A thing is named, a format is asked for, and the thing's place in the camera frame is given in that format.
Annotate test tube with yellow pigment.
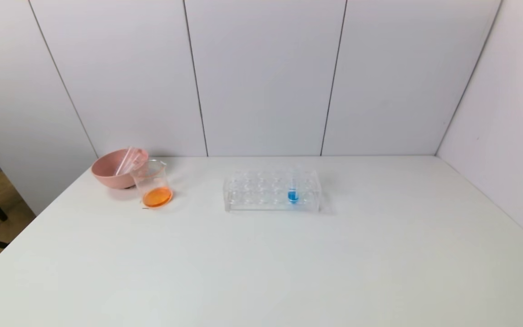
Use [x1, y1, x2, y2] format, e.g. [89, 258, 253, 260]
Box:
[128, 148, 148, 171]

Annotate test tube with red pigment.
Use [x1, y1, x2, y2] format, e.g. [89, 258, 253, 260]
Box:
[115, 148, 138, 177]

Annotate clear plastic test tube rack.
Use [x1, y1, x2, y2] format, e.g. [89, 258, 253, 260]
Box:
[223, 167, 322, 213]

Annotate test tube with blue pigment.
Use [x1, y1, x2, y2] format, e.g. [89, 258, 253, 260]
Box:
[287, 163, 301, 205]

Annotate clear glass beaker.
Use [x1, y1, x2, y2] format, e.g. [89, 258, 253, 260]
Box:
[129, 159, 173, 209]

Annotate pink bowl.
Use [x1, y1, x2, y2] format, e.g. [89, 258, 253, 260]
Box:
[91, 148, 149, 190]

